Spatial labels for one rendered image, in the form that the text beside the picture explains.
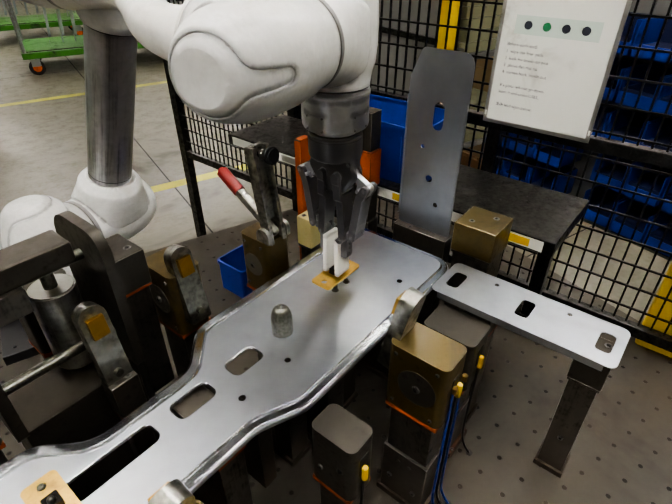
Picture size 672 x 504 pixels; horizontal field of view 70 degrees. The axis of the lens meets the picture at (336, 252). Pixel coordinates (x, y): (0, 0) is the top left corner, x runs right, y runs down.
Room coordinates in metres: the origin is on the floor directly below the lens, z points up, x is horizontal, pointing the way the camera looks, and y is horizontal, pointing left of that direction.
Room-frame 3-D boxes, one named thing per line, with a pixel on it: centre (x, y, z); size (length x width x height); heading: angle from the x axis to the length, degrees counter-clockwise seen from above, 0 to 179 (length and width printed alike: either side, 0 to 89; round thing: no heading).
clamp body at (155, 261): (0.62, 0.27, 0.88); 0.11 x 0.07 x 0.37; 51
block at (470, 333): (0.56, -0.20, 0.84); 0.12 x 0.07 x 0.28; 51
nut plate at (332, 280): (0.63, 0.00, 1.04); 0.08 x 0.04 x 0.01; 141
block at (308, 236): (0.77, 0.05, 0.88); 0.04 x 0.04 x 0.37; 51
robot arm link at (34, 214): (0.96, 0.69, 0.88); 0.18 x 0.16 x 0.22; 152
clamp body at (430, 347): (0.45, -0.13, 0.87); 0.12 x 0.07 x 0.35; 51
